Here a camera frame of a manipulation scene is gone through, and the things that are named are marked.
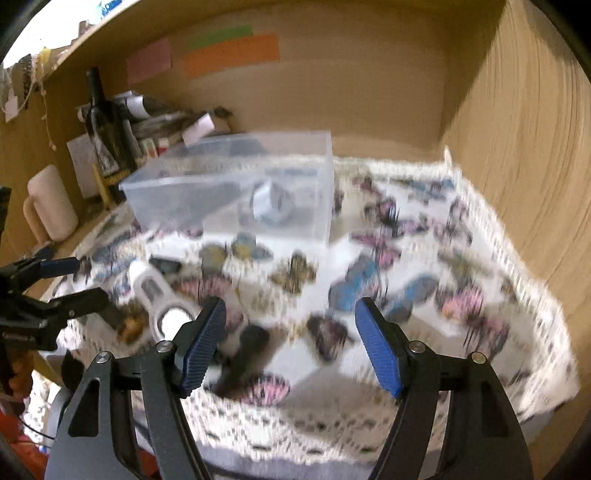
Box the black gold cosmetic tube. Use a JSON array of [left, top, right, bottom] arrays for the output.
[[211, 325, 270, 398]]

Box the pink ceramic mug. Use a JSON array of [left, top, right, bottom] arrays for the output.
[[23, 164, 78, 244]]

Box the yellow pencil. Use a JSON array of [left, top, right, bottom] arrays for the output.
[[92, 162, 116, 211]]

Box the butterfly lace tablecloth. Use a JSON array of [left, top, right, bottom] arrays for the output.
[[49, 150, 580, 465]]

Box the dark wine bottle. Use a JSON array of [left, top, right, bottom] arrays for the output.
[[85, 67, 136, 178]]

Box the clear plastic storage box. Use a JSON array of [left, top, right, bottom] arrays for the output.
[[120, 131, 335, 244]]

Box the pink paper note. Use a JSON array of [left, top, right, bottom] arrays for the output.
[[126, 38, 172, 85]]

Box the wooden shelf board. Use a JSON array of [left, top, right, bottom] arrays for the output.
[[0, 0, 195, 70]]

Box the orange paper note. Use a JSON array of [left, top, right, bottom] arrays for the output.
[[183, 34, 280, 79]]

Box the green paper note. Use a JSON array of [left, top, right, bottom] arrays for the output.
[[186, 25, 253, 49]]

